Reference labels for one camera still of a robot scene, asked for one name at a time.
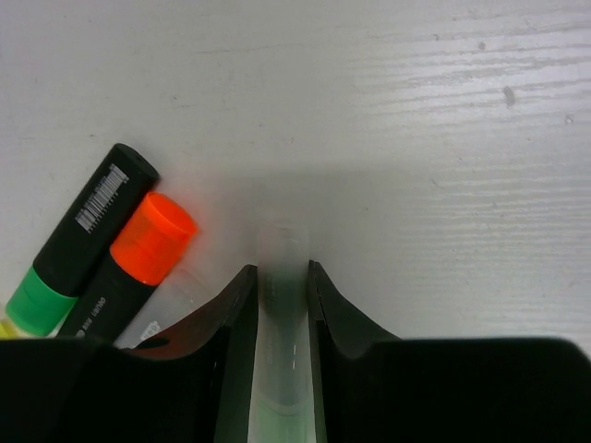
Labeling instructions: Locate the green cap black highlighter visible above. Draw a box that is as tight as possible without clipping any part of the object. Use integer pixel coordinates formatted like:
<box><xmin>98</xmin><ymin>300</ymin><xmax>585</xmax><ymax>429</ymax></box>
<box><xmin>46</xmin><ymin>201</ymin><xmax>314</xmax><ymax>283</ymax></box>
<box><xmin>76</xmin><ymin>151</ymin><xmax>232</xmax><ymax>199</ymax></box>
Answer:
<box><xmin>6</xmin><ymin>143</ymin><xmax>160</xmax><ymax>337</ymax></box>

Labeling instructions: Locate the mint green translucent highlighter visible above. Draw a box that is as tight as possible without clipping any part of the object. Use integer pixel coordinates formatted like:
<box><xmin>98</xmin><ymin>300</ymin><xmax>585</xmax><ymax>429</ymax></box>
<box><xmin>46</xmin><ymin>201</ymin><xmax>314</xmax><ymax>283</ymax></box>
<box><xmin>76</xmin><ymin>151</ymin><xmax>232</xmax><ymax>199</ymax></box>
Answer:
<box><xmin>248</xmin><ymin>220</ymin><xmax>315</xmax><ymax>442</ymax></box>

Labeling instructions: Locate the orange cap black highlighter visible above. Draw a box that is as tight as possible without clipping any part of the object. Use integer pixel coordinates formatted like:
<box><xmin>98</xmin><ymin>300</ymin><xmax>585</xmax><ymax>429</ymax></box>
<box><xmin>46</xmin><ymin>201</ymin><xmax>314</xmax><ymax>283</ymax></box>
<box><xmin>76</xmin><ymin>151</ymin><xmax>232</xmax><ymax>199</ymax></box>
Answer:
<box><xmin>56</xmin><ymin>191</ymin><xmax>199</xmax><ymax>343</ymax></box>

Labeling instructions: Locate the yellow cap black highlighter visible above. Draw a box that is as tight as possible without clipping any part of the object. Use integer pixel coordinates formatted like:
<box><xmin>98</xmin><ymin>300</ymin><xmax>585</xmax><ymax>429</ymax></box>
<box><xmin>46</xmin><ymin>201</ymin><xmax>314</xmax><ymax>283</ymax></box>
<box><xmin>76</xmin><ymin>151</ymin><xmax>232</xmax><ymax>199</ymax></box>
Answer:
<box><xmin>0</xmin><ymin>318</ymin><xmax>21</xmax><ymax>340</ymax></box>

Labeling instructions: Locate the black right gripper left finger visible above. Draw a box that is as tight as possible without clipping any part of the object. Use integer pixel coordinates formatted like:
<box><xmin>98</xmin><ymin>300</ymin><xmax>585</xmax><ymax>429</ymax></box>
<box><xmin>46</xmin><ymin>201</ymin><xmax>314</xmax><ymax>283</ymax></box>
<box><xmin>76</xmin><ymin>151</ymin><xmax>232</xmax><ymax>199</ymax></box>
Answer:
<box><xmin>1</xmin><ymin>265</ymin><xmax>258</xmax><ymax>442</ymax></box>

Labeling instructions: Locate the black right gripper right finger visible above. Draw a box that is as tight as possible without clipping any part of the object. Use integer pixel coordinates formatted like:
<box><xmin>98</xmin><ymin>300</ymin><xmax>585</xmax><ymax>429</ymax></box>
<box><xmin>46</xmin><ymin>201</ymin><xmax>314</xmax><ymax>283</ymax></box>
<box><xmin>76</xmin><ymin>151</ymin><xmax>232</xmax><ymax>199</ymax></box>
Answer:
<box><xmin>308</xmin><ymin>262</ymin><xmax>590</xmax><ymax>442</ymax></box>

